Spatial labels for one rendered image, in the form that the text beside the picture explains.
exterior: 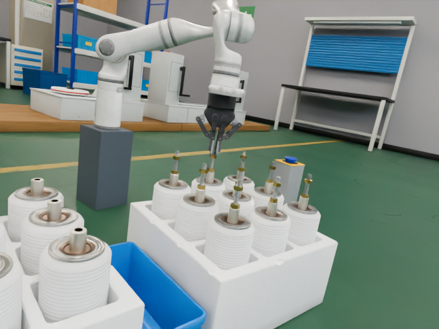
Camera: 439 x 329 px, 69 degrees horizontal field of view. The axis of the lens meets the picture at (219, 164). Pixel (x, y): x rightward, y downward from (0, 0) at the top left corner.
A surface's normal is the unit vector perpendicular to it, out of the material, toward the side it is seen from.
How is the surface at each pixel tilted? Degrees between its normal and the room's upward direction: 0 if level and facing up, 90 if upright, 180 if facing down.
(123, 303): 0
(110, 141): 90
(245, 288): 90
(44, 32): 90
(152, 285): 88
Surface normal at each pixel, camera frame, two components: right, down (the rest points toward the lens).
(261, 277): 0.62, 0.27
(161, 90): -0.61, 0.08
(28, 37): 0.77, 0.26
